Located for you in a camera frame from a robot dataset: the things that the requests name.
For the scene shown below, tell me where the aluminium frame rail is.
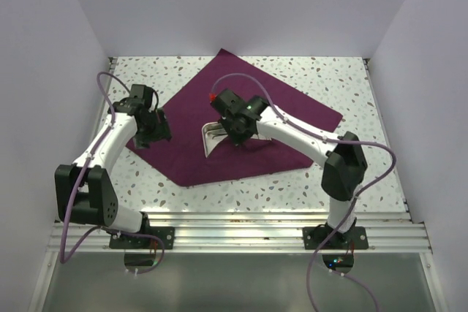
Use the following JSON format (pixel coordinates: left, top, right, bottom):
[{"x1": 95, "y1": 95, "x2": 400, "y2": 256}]
[{"x1": 47, "y1": 213, "x2": 434, "y2": 254}]

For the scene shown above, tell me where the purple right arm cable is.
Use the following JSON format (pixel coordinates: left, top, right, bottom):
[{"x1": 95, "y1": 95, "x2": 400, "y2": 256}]
[{"x1": 211, "y1": 73, "x2": 399, "y2": 312}]

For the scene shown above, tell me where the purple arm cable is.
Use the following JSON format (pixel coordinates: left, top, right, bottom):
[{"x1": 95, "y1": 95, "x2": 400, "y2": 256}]
[
  {"x1": 59, "y1": 71, "x2": 165, "y2": 277},
  {"x1": 211, "y1": 73, "x2": 399, "y2": 312}
]

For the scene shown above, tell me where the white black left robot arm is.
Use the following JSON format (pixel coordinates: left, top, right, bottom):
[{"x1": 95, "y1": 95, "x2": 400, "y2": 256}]
[{"x1": 54, "y1": 84, "x2": 171, "y2": 248}]

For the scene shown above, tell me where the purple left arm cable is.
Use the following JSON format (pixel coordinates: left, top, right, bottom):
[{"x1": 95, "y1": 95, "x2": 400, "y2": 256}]
[{"x1": 59, "y1": 71, "x2": 165, "y2": 277}]

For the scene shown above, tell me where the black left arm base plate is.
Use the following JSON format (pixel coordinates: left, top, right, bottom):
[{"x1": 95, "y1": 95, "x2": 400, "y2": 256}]
[{"x1": 109, "y1": 227, "x2": 176, "y2": 250}]

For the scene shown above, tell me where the purple cloth mat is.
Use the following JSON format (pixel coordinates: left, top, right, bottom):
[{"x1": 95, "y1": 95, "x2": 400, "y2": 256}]
[{"x1": 127, "y1": 50, "x2": 342, "y2": 187}]

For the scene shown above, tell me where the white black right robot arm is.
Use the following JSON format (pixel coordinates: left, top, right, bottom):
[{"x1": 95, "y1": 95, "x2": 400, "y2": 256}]
[{"x1": 210, "y1": 89, "x2": 367, "y2": 248}]

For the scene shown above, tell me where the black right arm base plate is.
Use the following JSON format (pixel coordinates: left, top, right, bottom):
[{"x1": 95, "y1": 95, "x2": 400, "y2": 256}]
[{"x1": 302, "y1": 224, "x2": 369, "y2": 251}]

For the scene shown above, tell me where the stainless steel tray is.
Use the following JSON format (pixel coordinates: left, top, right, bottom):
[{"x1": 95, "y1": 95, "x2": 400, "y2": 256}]
[{"x1": 201, "y1": 122, "x2": 272, "y2": 158}]

